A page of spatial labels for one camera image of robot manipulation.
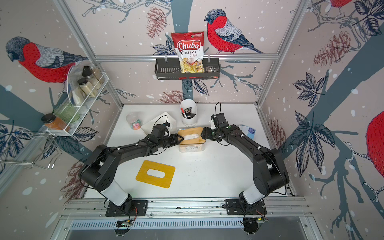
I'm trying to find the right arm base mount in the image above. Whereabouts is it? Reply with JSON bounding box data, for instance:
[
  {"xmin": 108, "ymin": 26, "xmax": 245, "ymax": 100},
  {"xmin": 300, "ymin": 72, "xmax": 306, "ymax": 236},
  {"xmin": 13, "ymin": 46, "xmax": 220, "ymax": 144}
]
[{"xmin": 224, "ymin": 197, "xmax": 267, "ymax": 216}]

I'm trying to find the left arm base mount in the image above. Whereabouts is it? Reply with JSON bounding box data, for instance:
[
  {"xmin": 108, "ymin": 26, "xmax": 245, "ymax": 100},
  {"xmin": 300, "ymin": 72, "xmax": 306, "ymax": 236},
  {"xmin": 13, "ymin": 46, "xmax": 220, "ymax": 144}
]
[{"xmin": 106, "ymin": 195, "xmax": 149, "ymax": 217}]

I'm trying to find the beige spice bottle front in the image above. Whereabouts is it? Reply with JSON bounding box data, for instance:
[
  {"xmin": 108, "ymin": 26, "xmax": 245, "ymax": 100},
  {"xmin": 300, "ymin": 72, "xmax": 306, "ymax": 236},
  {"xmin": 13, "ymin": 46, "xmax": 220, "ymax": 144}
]
[{"xmin": 77, "ymin": 78, "xmax": 98, "ymax": 98}]

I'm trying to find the beige spice bottle back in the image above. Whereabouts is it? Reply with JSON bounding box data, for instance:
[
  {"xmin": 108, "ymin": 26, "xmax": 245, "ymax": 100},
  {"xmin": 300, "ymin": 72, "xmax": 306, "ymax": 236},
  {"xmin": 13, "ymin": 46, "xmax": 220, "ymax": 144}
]
[{"xmin": 82, "ymin": 66, "xmax": 102, "ymax": 90}]

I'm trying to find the metal wire hook rack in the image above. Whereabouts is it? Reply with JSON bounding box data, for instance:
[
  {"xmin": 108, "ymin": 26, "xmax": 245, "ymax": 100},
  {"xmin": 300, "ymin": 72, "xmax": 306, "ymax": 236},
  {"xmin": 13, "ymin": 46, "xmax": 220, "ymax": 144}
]
[{"xmin": 1, "ymin": 131, "xmax": 63, "ymax": 170}]

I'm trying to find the white pen holder cup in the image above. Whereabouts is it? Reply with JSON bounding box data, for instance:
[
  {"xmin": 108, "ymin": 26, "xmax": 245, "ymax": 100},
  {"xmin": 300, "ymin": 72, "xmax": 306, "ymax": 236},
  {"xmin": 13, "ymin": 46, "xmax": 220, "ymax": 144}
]
[{"xmin": 180, "ymin": 99, "xmax": 198, "ymax": 127}]

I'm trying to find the black wire wall basket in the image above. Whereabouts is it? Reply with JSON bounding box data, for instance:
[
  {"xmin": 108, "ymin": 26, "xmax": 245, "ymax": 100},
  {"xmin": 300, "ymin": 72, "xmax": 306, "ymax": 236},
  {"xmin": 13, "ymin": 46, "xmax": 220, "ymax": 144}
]
[{"xmin": 155, "ymin": 58, "xmax": 221, "ymax": 80}]

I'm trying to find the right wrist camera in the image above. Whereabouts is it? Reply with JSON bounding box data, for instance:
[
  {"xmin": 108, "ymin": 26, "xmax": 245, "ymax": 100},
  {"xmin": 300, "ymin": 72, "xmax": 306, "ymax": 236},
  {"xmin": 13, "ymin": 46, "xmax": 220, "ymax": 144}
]
[{"xmin": 210, "ymin": 113, "xmax": 229, "ymax": 130}]

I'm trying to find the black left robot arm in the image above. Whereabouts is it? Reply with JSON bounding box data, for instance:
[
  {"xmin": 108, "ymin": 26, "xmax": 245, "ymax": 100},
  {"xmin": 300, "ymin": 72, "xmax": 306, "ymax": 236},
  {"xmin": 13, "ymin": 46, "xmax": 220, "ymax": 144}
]
[{"xmin": 79, "ymin": 124, "xmax": 184, "ymax": 208}]

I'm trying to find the yellow plastic lid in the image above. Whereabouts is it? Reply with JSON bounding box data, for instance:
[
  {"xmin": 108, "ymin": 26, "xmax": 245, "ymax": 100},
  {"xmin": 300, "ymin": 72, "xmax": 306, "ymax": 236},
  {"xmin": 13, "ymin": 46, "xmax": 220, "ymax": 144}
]
[{"xmin": 136, "ymin": 160, "xmax": 176, "ymax": 189}]

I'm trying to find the orange spice jar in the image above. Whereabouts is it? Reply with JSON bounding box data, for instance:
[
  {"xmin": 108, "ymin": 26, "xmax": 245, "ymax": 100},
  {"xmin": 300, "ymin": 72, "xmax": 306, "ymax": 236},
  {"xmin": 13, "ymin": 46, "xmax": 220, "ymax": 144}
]
[{"xmin": 41, "ymin": 114, "xmax": 70, "ymax": 132}]

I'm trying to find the clear jar with candies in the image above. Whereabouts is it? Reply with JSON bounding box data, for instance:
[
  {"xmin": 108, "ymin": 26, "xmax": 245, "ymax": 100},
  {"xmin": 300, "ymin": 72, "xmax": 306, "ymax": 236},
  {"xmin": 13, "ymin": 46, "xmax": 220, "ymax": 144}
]
[{"xmin": 126, "ymin": 113, "xmax": 142, "ymax": 130}]

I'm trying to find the clear plastic tissue box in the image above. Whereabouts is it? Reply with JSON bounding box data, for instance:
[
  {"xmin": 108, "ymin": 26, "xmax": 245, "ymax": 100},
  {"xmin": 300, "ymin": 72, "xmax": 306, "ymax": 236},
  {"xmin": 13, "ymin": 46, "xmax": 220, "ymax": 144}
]
[{"xmin": 179, "ymin": 143, "xmax": 205, "ymax": 153}]

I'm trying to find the green jar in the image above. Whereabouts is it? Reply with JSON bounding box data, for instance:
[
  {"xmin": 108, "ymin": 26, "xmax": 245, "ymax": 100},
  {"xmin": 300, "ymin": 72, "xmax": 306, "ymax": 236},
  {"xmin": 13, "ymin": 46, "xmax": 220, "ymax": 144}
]
[{"xmin": 54, "ymin": 102, "xmax": 80, "ymax": 124}]

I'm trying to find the beige spice bottle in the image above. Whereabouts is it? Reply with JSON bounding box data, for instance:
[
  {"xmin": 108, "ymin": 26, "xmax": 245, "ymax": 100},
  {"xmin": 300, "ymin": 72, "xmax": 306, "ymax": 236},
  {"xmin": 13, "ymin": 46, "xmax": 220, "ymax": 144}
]
[
  {"xmin": 77, "ymin": 78, "xmax": 98, "ymax": 98},
  {"xmin": 82, "ymin": 66, "xmax": 102, "ymax": 90}
]

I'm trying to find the blue white tissue pack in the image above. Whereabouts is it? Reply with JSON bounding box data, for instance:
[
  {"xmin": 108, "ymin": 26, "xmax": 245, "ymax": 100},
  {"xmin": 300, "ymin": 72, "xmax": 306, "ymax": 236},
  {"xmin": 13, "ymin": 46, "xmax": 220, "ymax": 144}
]
[{"xmin": 239, "ymin": 125, "xmax": 256, "ymax": 140}]

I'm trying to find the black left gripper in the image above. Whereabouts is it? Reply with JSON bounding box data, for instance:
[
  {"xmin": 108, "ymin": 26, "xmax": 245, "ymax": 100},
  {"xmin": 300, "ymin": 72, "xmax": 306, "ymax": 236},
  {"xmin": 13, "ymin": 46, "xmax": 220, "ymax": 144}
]
[{"xmin": 157, "ymin": 133, "xmax": 185, "ymax": 149}]

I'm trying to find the white wire spice rack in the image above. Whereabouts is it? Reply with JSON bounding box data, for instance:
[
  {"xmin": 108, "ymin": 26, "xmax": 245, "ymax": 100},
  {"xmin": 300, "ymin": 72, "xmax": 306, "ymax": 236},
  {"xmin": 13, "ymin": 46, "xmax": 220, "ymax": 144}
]
[{"xmin": 47, "ymin": 60, "xmax": 109, "ymax": 137}]

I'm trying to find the white rectangular bin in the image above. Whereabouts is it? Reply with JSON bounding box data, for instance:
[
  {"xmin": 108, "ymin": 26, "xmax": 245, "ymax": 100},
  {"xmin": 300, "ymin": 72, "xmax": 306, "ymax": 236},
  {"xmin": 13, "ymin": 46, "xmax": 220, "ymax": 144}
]
[{"xmin": 141, "ymin": 112, "xmax": 177, "ymax": 135}]

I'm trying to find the red Chuba chips bag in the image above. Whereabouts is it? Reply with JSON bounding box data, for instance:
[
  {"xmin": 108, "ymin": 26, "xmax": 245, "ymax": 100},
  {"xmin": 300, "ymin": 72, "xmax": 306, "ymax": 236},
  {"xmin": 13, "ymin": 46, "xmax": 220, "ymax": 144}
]
[{"xmin": 171, "ymin": 32, "xmax": 205, "ymax": 74}]

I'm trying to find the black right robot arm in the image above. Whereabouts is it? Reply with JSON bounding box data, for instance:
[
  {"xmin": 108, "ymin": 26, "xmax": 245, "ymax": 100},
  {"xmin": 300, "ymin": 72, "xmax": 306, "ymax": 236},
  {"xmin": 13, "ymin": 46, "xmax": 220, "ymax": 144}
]
[{"xmin": 201, "ymin": 125, "xmax": 290, "ymax": 205}]

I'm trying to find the bamboo tissue box lid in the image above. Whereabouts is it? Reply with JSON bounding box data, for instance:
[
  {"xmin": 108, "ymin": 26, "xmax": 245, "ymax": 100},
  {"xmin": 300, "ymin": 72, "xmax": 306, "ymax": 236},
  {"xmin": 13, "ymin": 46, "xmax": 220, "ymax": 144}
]
[{"xmin": 177, "ymin": 127, "xmax": 206, "ymax": 145}]

